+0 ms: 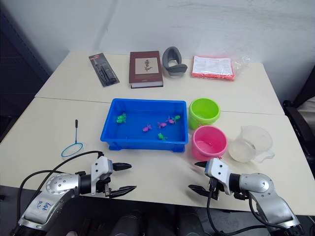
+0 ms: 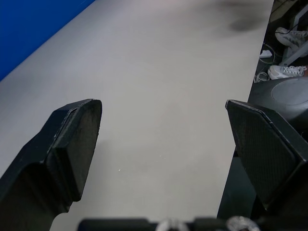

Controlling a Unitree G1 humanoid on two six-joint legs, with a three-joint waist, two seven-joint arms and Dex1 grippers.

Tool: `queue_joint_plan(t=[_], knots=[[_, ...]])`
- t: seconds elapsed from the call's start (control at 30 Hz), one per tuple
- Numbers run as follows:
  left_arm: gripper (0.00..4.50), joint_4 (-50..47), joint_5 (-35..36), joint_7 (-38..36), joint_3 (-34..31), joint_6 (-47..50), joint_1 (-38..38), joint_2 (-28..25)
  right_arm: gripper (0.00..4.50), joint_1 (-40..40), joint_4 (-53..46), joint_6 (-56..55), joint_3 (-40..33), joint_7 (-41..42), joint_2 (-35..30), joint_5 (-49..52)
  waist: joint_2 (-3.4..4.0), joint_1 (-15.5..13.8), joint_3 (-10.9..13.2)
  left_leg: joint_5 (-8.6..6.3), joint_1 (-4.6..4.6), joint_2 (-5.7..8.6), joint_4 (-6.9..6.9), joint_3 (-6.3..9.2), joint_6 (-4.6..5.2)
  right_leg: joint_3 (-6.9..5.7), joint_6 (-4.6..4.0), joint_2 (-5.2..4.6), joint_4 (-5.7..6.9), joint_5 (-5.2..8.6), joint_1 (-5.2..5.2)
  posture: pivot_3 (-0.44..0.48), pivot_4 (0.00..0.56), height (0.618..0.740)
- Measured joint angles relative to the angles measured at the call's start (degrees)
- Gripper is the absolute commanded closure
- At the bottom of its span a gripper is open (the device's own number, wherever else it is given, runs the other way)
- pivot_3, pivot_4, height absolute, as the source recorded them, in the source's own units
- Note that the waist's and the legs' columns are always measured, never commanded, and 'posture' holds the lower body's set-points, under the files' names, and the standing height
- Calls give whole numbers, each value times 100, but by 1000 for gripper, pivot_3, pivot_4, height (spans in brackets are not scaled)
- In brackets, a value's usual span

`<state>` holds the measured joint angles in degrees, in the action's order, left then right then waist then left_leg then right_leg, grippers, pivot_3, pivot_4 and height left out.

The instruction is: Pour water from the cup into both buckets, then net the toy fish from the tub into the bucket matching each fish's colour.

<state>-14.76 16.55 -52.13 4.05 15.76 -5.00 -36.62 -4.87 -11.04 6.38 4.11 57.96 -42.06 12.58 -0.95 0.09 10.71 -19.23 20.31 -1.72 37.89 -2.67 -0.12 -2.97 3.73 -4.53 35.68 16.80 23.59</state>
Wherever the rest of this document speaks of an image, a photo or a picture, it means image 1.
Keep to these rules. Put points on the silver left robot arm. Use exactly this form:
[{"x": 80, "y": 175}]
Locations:
[{"x": 56, "y": 186}]

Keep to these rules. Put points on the dark red hardcover book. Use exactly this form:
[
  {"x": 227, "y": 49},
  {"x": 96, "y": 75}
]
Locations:
[{"x": 145, "y": 76}]

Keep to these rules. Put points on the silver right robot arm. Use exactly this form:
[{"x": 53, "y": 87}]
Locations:
[{"x": 258, "y": 183}]

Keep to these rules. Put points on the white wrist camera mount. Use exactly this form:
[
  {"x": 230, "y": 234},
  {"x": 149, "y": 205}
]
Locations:
[
  {"x": 101, "y": 167},
  {"x": 219, "y": 169}
]

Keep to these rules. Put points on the grey foam face pad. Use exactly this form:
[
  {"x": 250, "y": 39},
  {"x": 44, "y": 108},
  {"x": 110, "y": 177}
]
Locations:
[{"x": 176, "y": 70}]

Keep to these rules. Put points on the blue plastic tub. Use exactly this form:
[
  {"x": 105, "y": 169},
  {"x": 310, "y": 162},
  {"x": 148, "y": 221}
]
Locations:
[{"x": 140, "y": 115}]

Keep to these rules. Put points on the clear plastic measuring cup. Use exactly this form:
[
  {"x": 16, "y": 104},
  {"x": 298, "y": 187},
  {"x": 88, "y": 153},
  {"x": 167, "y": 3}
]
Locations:
[{"x": 242, "y": 153}]

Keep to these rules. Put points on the green plastic bucket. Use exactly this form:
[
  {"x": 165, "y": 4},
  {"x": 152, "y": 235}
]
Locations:
[{"x": 194, "y": 120}]

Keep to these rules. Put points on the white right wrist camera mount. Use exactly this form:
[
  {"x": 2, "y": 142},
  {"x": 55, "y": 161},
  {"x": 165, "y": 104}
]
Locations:
[{"x": 219, "y": 169}]

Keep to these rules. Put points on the red sheets in clear bag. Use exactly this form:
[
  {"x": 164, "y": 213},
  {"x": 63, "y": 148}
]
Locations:
[{"x": 209, "y": 65}]

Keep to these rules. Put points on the purple toy fish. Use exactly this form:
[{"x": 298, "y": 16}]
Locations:
[
  {"x": 170, "y": 120},
  {"x": 147, "y": 128},
  {"x": 161, "y": 125}
]

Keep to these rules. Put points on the black office chair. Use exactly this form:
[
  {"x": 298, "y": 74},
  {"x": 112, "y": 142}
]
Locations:
[{"x": 295, "y": 118}]

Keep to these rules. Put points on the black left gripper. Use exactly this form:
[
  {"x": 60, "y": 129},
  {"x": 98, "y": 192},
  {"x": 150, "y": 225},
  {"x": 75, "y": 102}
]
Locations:
[{"x": 101, "y": 186}]

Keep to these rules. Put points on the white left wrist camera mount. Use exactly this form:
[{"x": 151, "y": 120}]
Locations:
[{"x": 101, "y": 167}]

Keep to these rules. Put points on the black tool blister pack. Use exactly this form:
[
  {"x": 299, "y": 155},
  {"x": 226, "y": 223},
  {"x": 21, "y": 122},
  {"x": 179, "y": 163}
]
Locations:
[{"x": 105, "y": 71}]

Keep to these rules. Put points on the dark rounded shape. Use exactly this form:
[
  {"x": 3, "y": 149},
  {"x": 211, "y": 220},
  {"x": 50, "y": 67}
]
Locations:
[{"x": 129, "y": 223}]

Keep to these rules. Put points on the dark grey cabinet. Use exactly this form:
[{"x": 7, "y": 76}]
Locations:
[{"x": 14, "y": 73}]

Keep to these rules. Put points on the pink plastic bucket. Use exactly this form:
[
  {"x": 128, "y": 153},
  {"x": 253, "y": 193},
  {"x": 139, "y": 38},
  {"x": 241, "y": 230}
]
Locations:
[{"x": 197, "y": 150}]

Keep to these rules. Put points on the green toy fish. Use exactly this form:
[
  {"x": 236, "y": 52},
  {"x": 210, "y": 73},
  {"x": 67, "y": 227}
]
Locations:
[
  {"x": 176, "y": 118},
  {"x": 121, "y": 118},
  {"x": 161, "y": 136}
]

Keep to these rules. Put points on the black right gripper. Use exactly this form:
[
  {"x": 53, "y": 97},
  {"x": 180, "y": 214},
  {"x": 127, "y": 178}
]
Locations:
[{"x": 214, "y": 188}]

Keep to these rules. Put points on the small blue fish net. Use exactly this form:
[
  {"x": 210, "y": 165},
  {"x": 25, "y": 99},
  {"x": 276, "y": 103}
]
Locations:
[{"x": 76, "y": 123}]

